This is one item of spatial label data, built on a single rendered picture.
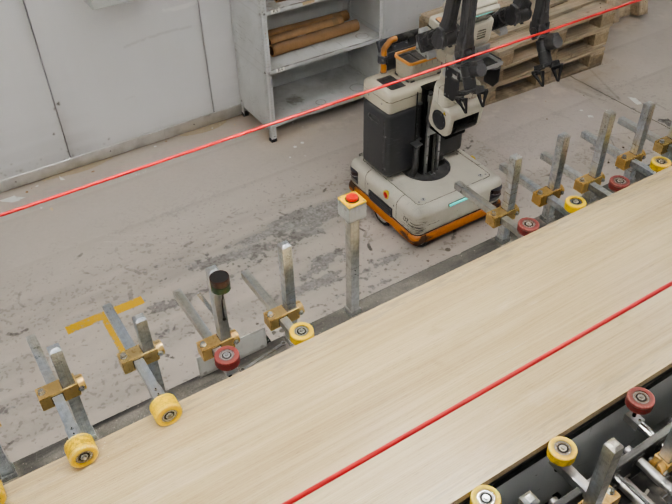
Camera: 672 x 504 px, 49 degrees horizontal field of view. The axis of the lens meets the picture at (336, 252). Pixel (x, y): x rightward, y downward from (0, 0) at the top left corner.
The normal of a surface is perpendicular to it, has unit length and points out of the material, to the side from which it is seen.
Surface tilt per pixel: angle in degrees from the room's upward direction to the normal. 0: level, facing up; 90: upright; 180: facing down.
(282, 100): 0
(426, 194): 0
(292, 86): 0
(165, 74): 90
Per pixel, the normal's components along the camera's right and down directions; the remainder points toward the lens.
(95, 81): 0.54, 0.54
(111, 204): -0.02, -0.76
